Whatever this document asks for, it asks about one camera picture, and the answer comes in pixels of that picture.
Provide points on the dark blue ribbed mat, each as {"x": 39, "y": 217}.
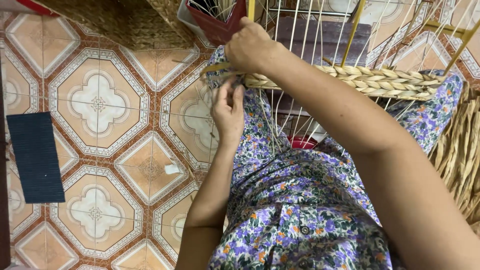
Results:
{"x": 35, "y": 157}

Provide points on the red plastic bin with straws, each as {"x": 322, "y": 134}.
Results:
{"x": 219, "y": 18}

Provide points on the person's left hand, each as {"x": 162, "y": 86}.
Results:
{"x": 227, "y": 112}

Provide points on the white paper scrap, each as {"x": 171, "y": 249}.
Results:
{"x": 172, "y": 169}

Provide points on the large woven seagrass basket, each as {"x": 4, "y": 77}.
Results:
{"x": 123, "y": 22}

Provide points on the person's floral clothing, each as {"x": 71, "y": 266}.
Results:
{"x": 318, "y": 195}

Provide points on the dried straw strand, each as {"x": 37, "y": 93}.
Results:
{"x": 219, "y": 69}

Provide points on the woven straw basket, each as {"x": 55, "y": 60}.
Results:
{"x": 375, "y": 83}

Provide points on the person's right hand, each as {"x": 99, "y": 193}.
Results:
{"x": 249, "y": 47}

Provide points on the pile of dried straw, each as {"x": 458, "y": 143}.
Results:
{"x": 459, "y": 157}

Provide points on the red plastic stool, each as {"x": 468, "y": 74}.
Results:
{"x": 302, "y": 142}

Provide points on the purple wooden stool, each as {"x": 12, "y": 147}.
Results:
{"x": 318, "y": 37}

